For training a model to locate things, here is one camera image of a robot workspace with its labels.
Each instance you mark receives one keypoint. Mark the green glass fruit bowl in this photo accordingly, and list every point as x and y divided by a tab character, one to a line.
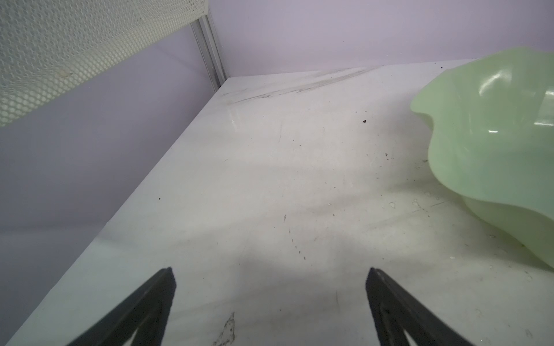
491	141

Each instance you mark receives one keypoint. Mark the white perforated two-tier shelf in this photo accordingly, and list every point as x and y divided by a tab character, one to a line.
50	47

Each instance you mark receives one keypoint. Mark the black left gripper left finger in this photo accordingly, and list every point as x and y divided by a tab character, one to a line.
140	319

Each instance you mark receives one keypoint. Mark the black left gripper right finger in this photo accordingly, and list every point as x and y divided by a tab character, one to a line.
398	315

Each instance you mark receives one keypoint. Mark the aluminium frame corner post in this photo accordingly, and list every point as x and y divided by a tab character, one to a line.
209	46

